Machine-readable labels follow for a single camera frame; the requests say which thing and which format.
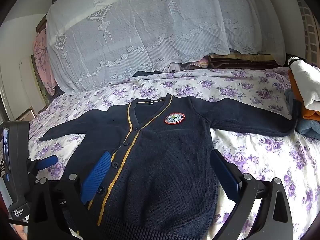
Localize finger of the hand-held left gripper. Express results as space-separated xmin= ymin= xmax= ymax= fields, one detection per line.
xmin=27 ymin=155 xmax=58 ymax=180

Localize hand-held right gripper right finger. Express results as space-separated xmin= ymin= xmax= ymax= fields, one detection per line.
xmin=210 ymin=149 xmax=294 ymax=240

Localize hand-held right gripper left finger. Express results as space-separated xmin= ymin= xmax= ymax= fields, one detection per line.
xmin=27 ymin=151 xmax=112 ymax=240

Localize navy cardigan with yellow trim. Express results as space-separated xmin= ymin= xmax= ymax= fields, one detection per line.
xmin=39 ymin=94 xmax=299 ymax=240

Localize pink knitted clothes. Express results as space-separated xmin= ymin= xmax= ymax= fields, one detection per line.
xmin=162 ymin=56 xmax=209 ymax=72

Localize purple floral bedsheet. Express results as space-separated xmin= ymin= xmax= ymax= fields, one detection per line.
xmin=27 ymin=67 xmax=320 ymax=240

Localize grey-blue folded garment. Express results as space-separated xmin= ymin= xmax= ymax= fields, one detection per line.
xmin=285 ymin=89 xmax=320 ymax=140

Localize orange folded garment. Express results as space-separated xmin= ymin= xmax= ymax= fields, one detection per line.
xmin=287 ymin=69 xmax=320 ymax=123

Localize pink floral pillow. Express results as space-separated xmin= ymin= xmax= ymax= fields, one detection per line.
xmin=33 ymin=29 xmax=57 ymax=97

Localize dark brown cloth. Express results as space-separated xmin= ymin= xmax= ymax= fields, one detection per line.
xmin=209 ymin=52 xmax=283 ymax=70

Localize white folded garment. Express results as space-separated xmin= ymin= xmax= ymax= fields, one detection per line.
xmin=287 ymin=56 xmax=320 ymax=112

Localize white lace cover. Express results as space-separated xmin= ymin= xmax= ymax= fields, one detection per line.
xmin=46 ymin=0 xmax=287 ymax=95

